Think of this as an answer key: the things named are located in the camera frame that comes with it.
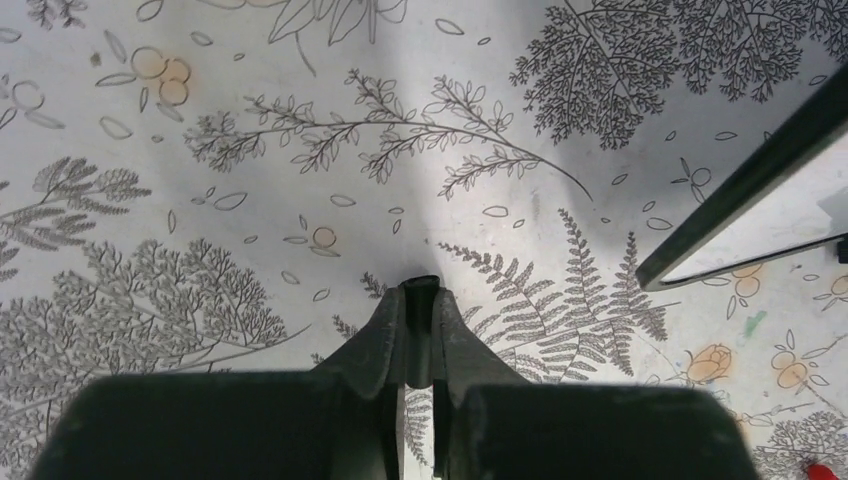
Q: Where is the floral table mat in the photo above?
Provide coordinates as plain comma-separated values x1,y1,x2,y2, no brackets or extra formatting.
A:
1,1,847,479

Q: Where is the red capped marker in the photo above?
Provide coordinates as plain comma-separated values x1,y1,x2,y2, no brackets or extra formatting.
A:
805,463,839,480

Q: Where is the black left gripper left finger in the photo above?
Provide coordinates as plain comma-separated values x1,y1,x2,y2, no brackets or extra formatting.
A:
30,287,406,479

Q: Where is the small black-framed whiteboard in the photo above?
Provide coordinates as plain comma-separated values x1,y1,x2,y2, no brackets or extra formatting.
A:
635,67,847,291

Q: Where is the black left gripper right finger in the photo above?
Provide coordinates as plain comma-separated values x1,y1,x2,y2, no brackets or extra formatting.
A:
432,289,757,479

